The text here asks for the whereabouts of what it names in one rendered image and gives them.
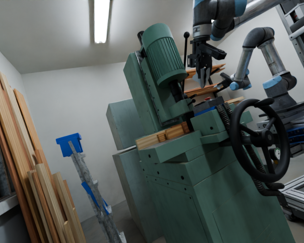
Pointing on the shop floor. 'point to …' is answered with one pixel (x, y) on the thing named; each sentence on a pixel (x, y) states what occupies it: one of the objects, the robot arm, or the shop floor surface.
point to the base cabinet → (218, 209)
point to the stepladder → (90, 187)
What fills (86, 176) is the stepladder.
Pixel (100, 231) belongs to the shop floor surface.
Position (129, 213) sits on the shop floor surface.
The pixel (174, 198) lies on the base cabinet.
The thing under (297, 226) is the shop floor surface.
